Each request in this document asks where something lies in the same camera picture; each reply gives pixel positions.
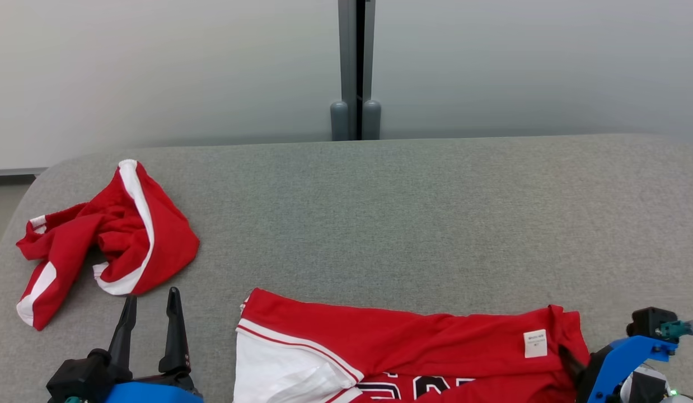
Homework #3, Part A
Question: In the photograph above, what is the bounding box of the red basketball shorts white trim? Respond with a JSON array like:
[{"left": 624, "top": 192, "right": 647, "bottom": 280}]
[{"left": 16, "top": 159, "right": 200, "bottom": 331}]

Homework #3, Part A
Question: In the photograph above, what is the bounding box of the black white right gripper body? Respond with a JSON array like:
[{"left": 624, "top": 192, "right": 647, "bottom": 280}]
[{"left": 575, "top": 345, "right": 614, "bottom": 403}]

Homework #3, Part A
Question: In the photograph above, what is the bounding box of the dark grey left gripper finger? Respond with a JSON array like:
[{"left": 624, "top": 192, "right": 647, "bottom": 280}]
[
  {"left": 109, "top": 295, "right": 138, "bottom": 371},
  {"left": 158, "top": 287, "right": 191, "bottom": 375}
]

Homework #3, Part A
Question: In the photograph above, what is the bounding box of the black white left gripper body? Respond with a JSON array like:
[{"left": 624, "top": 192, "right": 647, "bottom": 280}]
[{"left": 131, "top": 367, "right": 199, "bottom": 393}]

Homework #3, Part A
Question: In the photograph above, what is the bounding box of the red basketball jersey number 23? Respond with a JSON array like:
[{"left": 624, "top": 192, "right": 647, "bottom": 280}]
[{"left": 233, "top": 288, "right": 591, "bottom": 403}]

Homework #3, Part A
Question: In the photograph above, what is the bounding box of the grey partition post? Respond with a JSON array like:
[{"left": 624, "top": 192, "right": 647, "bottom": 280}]
[{"left": 338, "top": 0, "right": 376, "bottom": 140}]

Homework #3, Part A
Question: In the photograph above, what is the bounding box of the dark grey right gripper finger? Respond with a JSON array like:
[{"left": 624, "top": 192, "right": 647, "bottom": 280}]
[{"left": 558, "top": 344, "right": 587, "bottom": 387}]

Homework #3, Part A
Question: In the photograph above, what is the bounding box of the grey cylindrical post cap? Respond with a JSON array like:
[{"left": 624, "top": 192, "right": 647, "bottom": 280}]
[
  {"left": 330, "top": 101, "right": 350, "bottom": 142},
  {"left": 362, "top": 100, "right": 382, "bottom": 140}
]

